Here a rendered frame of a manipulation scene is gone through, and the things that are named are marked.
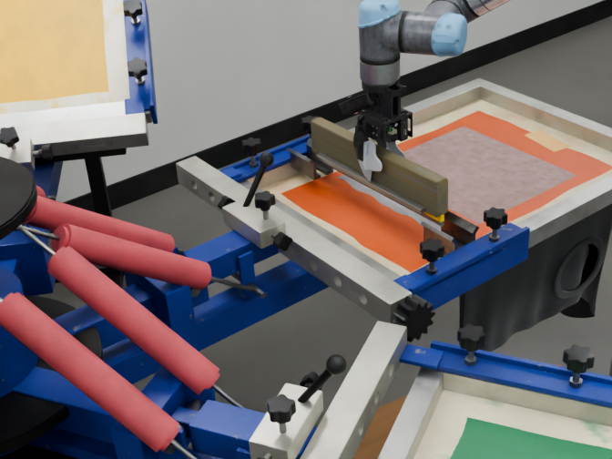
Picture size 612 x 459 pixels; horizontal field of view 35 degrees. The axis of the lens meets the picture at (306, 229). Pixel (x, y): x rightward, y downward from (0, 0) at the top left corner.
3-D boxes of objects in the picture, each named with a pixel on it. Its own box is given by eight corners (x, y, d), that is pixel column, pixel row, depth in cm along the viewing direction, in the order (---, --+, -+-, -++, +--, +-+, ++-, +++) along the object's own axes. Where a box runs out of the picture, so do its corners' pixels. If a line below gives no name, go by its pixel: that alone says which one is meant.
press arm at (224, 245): (260, 240, 186) (259, 219, 184) (279, 253, 182) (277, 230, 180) (184, 275, 178) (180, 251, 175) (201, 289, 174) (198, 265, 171)
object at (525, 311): (572, 294, 233) (586, 162, 214) (602, 311, 227) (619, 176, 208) (433, 377, 210) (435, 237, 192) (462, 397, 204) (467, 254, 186)
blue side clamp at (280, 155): (330, 153, 227) (329, 127, 224) (343, 160, 224) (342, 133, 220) (223, 197, 212) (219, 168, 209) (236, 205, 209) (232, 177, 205)
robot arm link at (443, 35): (473, 1, 175) (413, -3, 179) (459, 22, 167) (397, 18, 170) (472, 42, 179) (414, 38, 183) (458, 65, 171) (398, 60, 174)
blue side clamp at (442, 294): (508, 248, 189) (510, 218, 185) (527, 259, 185) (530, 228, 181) (392, 310, 174) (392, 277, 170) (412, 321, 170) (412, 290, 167)
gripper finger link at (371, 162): (374, 191, 188) (379, 147, 184) (354, 181, 192) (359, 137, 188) (386, 188, 190) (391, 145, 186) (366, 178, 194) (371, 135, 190)
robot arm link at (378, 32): (397, 8, 169) (351, 5, 172) (397, 67, 175) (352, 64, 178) (409, -6, 175) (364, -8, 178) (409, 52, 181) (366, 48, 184)
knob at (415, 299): (412, 315, 165) (412, 280, 162) (435, 331, 161) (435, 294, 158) (379, 333, 162) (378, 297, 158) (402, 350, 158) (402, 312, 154)
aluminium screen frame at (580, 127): (478, 91, 250) (479, 77, 248) (676, 168, 209) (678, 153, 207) (224, 195, 211) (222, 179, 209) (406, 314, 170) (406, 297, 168)
